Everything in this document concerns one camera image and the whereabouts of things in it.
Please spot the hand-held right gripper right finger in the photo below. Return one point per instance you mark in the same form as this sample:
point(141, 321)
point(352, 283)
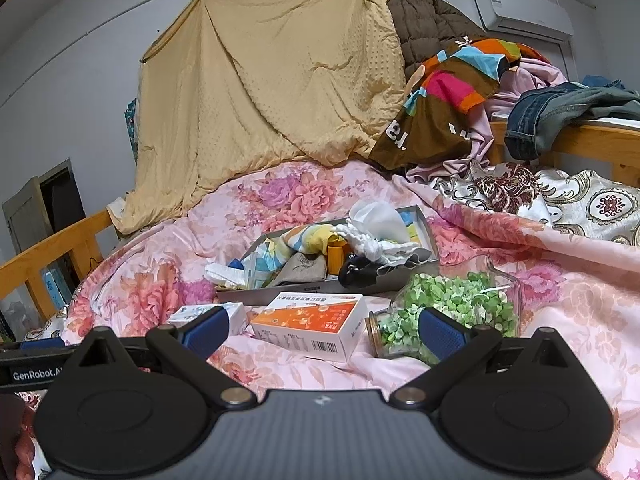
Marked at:
point(442, 335)

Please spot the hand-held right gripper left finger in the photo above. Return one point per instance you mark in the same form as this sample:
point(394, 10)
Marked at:
point(205, 332)

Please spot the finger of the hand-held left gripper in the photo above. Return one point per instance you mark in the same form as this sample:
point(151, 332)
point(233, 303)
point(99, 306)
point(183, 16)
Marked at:
point(42, 344)

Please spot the grey tray with cartoon print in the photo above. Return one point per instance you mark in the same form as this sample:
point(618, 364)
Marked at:
point(280, 296)

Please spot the orange white medicine box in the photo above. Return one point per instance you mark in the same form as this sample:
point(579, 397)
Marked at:
point(305, 325)

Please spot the grey brown cloth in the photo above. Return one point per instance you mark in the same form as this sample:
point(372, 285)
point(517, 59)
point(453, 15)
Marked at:
point(300, 270)

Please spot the white knitted sock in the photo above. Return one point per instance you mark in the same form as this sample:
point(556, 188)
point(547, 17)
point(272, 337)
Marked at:
point(370, 245)

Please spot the pastel striped sock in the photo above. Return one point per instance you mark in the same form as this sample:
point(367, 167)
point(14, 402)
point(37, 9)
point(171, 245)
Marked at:
point(300, 237)

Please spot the person's left hand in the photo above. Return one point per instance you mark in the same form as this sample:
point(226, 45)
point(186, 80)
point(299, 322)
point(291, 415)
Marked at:
point(20, 440)

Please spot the small white medicine box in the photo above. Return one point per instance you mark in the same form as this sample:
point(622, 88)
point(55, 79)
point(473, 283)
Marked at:
point(235, 317)

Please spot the jar of green paper stars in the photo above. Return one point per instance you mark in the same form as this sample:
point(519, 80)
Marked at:
point(450, 300)

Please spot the light blue box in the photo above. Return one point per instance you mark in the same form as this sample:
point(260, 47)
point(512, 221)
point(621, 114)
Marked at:
point(55, 285)

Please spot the blue white crumpled packet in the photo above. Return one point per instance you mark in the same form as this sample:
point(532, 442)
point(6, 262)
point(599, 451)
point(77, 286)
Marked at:
point(237, 263)

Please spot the dark rounded object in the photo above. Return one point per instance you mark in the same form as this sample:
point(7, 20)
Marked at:
point(357, 275)

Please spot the orange bottle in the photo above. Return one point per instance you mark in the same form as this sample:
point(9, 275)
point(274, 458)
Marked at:
point(337, 257)

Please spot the grey door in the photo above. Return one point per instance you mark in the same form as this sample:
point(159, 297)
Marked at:
point(30, 210)

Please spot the pink floral quilt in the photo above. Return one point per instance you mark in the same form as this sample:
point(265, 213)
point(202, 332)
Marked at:
point(300, 190)

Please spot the cream red brocade blanket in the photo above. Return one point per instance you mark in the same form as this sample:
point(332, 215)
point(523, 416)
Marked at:
point(600, 210)

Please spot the brown colourful striped cloth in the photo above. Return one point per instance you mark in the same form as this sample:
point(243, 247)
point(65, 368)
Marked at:
point(430, 125)

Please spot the blue jeans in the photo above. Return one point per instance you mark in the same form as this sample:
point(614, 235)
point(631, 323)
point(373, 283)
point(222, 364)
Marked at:
point(530, 120)

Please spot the yellow dotted blanket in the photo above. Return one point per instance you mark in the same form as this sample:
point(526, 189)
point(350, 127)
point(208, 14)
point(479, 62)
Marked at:
point(250, 85)

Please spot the lilac pink cloth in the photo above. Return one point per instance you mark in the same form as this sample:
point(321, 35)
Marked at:
point(530, 80)

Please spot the grey green garment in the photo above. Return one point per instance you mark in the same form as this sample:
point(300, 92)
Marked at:
point(615, 100)

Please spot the light blue cloth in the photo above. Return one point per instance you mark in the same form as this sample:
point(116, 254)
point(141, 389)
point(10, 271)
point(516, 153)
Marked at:
point(602, 82)

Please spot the brown quilted coat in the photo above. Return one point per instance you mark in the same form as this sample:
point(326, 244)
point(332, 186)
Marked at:
point(425, 25)

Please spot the white air conditioner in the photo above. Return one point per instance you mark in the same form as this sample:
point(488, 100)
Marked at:
point(520, 10)

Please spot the teal wall poster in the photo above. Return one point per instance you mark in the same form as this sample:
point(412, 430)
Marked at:
point(131, 130)

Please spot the wooden bed frame board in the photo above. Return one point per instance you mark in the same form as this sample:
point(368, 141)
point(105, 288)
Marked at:
point(590, 145)

